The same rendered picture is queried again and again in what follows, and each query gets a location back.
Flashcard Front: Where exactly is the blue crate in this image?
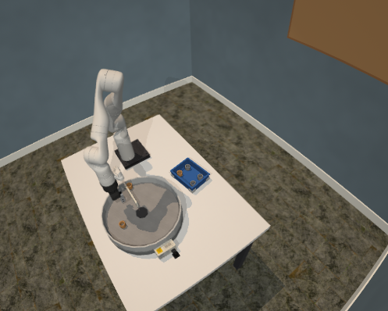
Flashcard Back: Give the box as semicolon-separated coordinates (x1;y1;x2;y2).
171;157;210;194

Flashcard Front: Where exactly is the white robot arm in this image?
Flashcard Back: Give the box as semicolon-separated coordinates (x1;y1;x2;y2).
84;69;135;180

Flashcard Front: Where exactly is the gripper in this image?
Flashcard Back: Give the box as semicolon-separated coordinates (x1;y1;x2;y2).
98;166;126;203

